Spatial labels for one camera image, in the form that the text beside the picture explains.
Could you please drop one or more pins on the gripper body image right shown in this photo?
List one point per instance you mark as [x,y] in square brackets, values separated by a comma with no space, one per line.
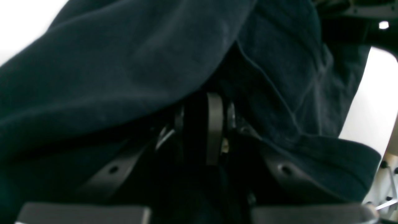
[372,22]

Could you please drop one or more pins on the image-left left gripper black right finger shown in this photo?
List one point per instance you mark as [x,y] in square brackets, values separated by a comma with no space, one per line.
[303,201]

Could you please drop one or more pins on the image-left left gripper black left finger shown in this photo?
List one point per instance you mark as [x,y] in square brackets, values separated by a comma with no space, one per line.
[125,190]

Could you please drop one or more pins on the black t-shirt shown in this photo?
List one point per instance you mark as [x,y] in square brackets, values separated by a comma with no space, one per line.
[108,70]

